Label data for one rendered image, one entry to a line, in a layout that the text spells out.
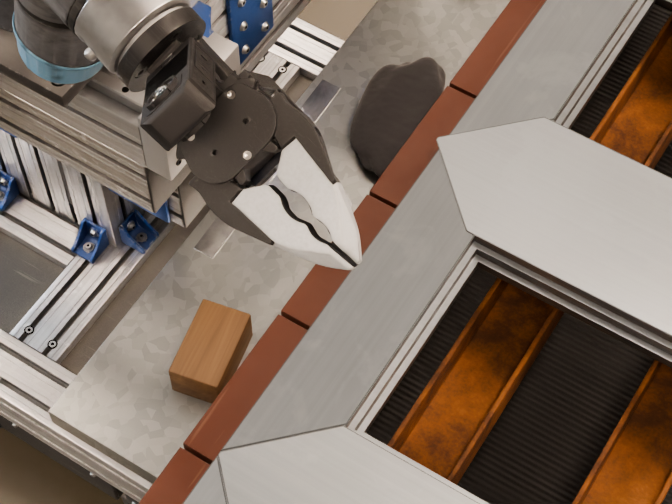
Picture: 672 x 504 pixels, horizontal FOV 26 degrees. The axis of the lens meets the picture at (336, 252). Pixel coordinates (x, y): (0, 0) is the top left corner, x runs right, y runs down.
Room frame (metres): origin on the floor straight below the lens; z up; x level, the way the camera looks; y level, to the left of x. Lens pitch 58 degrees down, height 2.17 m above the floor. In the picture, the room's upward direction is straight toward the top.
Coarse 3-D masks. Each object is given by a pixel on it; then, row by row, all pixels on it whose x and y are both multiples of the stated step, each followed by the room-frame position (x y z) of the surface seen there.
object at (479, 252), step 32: (640, 0) 1.18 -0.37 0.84; (608, 64) 1.09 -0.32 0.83; (576, 96) 1.03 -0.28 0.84; (480, 256) 0.82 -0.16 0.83; (512, 256) 0.81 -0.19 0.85; (448, 288) 0.77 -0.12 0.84; (544, 288) 0.78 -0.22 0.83; (576, 288) 0.77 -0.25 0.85; (608, 320) 0.74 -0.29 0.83; (416, 352) 0.70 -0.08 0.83; (384, 384) 0.66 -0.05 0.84; (352, 416) 0.62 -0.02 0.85; (384, 448) 0.59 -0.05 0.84; (448, 480) 0.56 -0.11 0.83
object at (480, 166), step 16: (496, 128) 0.97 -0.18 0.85; (512, 128) 0.97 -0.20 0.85; (528, 128) 0.97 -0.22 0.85; (464, 144) 0.95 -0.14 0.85; (480, 144) 0.95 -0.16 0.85; (496, 144) 0.95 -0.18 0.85; (512, 144) 0.95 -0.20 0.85; (464, 160) 0.93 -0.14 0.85; (480, 160) 0.93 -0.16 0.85; (496, 160) 0.93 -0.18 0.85; (512, 160) 0.93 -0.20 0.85; (448, 176) 0.91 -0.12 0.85; (464, 176) 0.91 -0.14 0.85; (480, 176) 0.91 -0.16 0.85; (496, 176) 0.91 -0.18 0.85; (464, 192) 0.89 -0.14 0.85; (480, 192) 0.89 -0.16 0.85; (464, 208) 0.87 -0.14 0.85; (480, 208) 0.87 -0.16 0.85; (464, 224) 0.85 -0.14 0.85
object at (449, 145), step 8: (440, 136) 0.96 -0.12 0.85; (448, 136) 0.96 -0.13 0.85; (456, 136) 0.96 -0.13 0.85; (464, 136) 0.96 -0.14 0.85; (440, 144) 0.95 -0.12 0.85; (448, 144) 0.95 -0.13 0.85; (456, 144) 0.95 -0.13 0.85; (440, 152) 0.94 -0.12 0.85; (448, 152) 0.94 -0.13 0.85; (456, 152) 0.94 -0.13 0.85; (448, 160) 0.93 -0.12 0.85
